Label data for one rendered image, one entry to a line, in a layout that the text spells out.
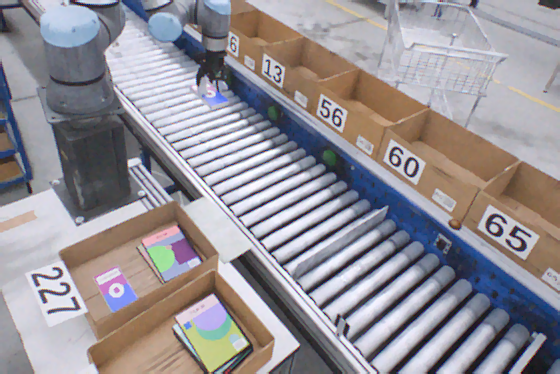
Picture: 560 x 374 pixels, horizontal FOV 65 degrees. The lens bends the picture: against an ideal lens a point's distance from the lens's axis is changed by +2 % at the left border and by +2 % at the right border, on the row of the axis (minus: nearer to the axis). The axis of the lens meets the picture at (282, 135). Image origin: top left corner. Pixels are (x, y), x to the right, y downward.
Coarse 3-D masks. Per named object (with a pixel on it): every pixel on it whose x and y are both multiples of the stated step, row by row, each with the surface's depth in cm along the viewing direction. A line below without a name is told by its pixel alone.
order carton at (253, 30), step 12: (252, 12) 248; (264, 12) 247; (240, 24) 247; (252, 24) 252; (264, 24) 251; (276, 24) 242; (240, 36) 222; (252, 36) 257; (264, 36) 254; (276, 36) 246; (288, 36) 238; (240, 48) 225; (252, 48) 217; (240, 60) 229
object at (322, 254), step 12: (372, 216) 161; (384, 216) 170; (360, 228) 160; (372, 228) 168; (336, 240) 151; (348, 240) 158; (324, 252) 149; (336, 252) 157; (300, 264) 142; (312, 264) 148; (300, 276) 147
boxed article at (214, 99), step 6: (192, 90) 162; (210, 90) 162; (216, 90) 163; (198, 96) 160; (204, 96) 159; (210, 96) 159; (216, 96) 160; (222, 96) 160; (204, 102) 157; (210, 102) 156; (216, 102) 156; (222, 102) 157; (228, 102) 158; (210, 108) 155
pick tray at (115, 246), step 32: (128, 224) 143; (160, 224) 153; (192, 224) 145; (64, 256) 132; (96, 256) 140; (128, 256) 141; (96, 288) 131; (160, 288) 124; (96, 320) 124; (128, 320) 122
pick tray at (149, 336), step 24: (192, 288) 128; (216, 288) 134; (144, 312) 117; (168, 312) 125; (240, 312) 127; (120, 336) 115; (144, 336) 121; (168, 336) 122; (264, 336) 120; (96, 360) 112; (120, 360) 116; (144, 360) 116; (168, 360) 117; (192, 360) 117; (264, 360) 117
